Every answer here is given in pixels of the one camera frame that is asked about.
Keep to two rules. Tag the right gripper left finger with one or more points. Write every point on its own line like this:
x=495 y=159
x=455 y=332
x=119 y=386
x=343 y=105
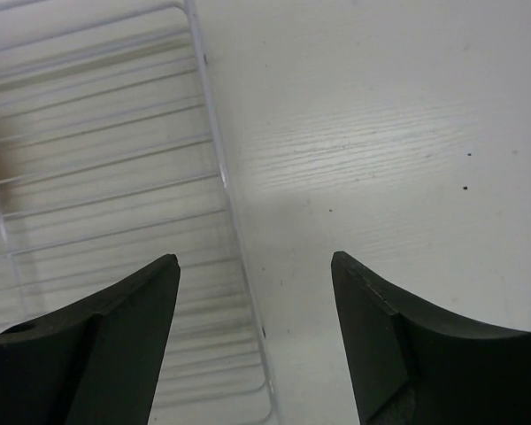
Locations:
x=95 y=361

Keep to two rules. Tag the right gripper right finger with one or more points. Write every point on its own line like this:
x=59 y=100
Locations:
x=413 y=362

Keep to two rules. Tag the white wire dish rack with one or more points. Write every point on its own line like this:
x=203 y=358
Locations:
x=110 y=157

